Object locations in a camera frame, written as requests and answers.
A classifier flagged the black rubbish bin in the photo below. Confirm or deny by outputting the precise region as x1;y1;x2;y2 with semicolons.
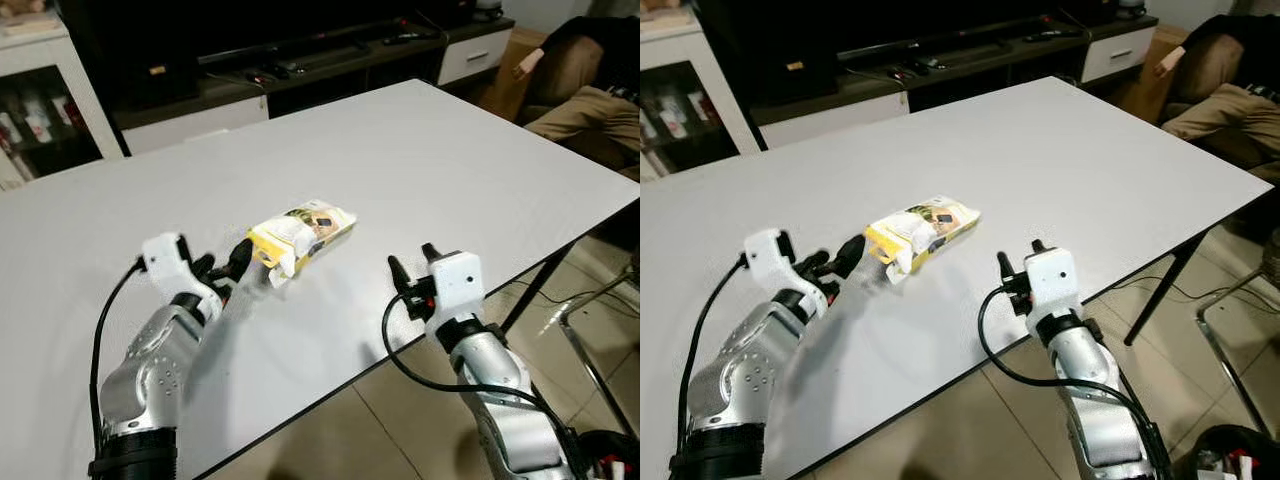
574;428;641;480
1194;424;1280;480

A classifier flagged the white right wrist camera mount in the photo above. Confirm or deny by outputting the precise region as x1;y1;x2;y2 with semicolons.
1022;247;1084;321
425;250;487;323

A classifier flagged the brown cardboard box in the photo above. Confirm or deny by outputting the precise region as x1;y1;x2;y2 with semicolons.
1112;24;1189;123
478;27;548;123

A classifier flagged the black table leg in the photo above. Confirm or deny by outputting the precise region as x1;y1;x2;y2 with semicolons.
1124;231;1208;347
499;240;578;337

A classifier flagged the thin black floor cable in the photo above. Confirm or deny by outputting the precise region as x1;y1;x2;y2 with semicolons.
1108;272;1263;305
498;276;633;317

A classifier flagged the metal chair frame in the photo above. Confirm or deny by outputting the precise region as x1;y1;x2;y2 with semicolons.
555;268;641;441
1195;262;1280;439

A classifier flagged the seated person in khaki trousers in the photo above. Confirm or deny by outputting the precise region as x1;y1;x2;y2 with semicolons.
516;15;641;183
1153;14;1280;183

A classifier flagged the yellow white snack packet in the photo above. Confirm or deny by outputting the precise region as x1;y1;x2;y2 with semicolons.
864;196;982;286
247;200;358;289

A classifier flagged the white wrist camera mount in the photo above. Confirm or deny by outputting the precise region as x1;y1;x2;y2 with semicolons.
140;233;223;301
425;250;487;323
744;228;817;297
1022;247;1084;321

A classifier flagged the black flat television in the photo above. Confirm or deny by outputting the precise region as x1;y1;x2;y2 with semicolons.
694;0;1113;107
58;0;483;111

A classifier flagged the dark white television cabinet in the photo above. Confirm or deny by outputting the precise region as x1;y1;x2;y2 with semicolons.
108;14;517;157
748;10;1161;153

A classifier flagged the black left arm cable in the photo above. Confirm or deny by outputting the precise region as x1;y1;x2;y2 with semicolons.
89;257;147;443
675;254;750;441

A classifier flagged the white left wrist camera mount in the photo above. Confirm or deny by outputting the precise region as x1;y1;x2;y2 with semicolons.
140;233;223;301
744;228;817;297

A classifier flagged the white glass-door shelf cabinet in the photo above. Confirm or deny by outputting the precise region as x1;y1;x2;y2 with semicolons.
640;10;763;183
0;14;127;193

